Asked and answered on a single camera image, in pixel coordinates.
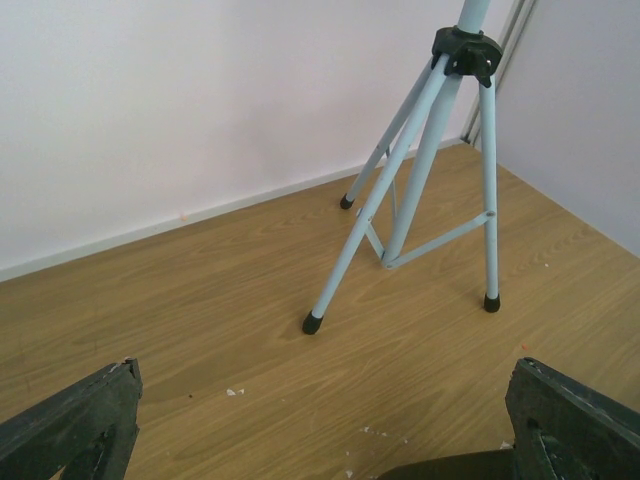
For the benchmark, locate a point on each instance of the black metronome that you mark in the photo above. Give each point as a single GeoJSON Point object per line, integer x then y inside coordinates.
{"type": "Point", "coordinates": [491, 465]}

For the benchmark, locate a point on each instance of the light blue music stand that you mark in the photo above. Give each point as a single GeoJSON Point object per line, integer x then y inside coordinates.
{"type": "Point", "coordinates": [459, 51]}

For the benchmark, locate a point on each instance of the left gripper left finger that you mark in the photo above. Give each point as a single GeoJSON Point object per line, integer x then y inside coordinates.
{"type": "Point", "coordinates": [85, 431]}

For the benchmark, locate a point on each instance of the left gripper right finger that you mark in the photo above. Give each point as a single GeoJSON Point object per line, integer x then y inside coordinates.
{"type": "Point", "coordinates": [566, 430]}

